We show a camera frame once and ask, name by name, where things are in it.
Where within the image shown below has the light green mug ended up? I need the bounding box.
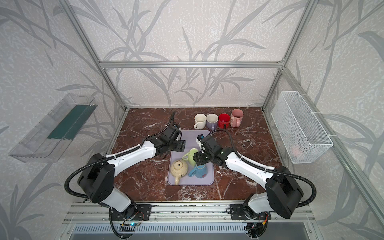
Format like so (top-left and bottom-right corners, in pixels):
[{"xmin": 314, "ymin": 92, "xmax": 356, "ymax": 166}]
[{"xmin": 182, "ymin": 148, "xmax": 199, "ymax": 167}]

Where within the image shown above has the lavender mug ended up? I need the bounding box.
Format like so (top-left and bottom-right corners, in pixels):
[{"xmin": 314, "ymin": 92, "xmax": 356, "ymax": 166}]
[{"xmin": 206, "ymin": 114, "xmax": 219, "ymax": 131}]

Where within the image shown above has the white mug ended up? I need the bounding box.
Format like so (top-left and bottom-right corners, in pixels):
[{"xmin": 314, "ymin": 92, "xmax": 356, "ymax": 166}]
[{"xmin": 194, "ymin": 114, "xmax": 207, "ymax": 130}]

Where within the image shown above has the red mug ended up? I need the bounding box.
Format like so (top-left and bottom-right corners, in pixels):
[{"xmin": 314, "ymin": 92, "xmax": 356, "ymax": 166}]
[{"xmin": 218, "ymin": 113, "xmax": 231, "ymax": 130}]

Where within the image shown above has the pink patterned mug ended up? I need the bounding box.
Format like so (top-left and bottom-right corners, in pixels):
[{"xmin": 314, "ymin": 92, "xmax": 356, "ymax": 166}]
[{"xmin": 230, "ymin": 109, "xmax": 244, "ymax": 128}]

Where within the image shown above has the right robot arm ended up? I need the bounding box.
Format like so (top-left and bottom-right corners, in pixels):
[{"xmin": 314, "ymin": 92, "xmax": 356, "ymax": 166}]
[{"xmin": 194, "ymin": 135, "xmax": 304, "ymax": 220}]

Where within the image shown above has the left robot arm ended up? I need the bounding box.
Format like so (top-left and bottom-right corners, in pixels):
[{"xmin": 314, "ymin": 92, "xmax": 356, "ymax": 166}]
[{"xmin": 78, "ymin": 124, "xmax": 186, "ymax": 219}]

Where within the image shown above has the blue mug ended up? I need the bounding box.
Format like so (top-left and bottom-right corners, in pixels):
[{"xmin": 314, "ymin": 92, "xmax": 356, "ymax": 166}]
[{"xmin": 188, "ymin": 165, "xmax": 208, "ymax": 179}]

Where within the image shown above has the lavender plastic tray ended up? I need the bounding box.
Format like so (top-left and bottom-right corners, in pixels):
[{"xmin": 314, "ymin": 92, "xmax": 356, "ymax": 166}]
[{"xmin": 167, "ymin": 129, "xmax": 215, "ymax": 186}]

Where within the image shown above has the cream teapot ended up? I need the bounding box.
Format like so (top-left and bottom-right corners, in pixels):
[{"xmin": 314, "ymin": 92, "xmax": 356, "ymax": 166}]
[{"xmin": 171, "ymin": 160, "xmax": 188, "ymax": 186}]

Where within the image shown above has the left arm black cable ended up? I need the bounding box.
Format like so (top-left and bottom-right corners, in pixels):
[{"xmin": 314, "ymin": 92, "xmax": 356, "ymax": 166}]
[{"xmin": 64, "ymin": 111, "xmax": 178, "ymax": 239}]

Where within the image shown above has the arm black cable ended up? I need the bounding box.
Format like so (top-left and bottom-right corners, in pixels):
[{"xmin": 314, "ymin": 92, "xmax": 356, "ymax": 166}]
[
  {"xmin": 64, "ymin": 111, "xmax": 178, "ymax": 239},
  {"xmin": 206, "ymin": 129, "xmax": 317, "ymax": 208}
]

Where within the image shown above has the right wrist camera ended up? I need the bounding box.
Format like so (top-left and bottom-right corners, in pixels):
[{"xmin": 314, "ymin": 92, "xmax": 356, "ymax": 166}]
[{"xmin": 196, "ymin": 134, "xmax": 205, "ymax": 148}]

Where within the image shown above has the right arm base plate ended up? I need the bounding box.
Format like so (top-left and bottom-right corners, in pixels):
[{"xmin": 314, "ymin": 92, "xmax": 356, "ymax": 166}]
[{"xmin": 228, "ymin": 204, "xmax": 272, "ymax": 221}]

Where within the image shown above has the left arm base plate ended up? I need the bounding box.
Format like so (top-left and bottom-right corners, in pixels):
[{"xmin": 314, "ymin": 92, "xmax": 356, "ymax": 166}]
[{"xmin": 109, "ymin": 204, "xmax": 152, "ymax": 221}]

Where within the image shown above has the white wire mesh basket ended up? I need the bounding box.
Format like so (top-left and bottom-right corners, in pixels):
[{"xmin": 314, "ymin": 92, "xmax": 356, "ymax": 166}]
[{"xmin": 272, "ymin": 91, "xmax": 334, "ymax": 164}]

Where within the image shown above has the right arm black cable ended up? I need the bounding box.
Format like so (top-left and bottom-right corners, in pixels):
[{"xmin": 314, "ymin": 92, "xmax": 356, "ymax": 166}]
[{"xmin": 206, "ymin": 129, "xmax": 317, "ymax": 208}]

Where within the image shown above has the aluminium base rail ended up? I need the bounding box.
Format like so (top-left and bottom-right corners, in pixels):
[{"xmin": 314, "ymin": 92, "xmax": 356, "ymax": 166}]
[{"xmin": 62, "ymin": 200, "xmax": 316, "ymax": 224}]

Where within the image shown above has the clear plastic wall bin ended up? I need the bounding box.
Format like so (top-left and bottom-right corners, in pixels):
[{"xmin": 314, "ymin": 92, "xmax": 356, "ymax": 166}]
[{"xmin": 9, "ymin": 94, "xmax": 97, "ymax": 163}]

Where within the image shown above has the aluminium cage frame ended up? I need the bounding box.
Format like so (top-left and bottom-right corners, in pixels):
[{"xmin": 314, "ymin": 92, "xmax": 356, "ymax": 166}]
[{"xmin": 59, "ymin": 1, "xmax": 384, "ymax": 224}]

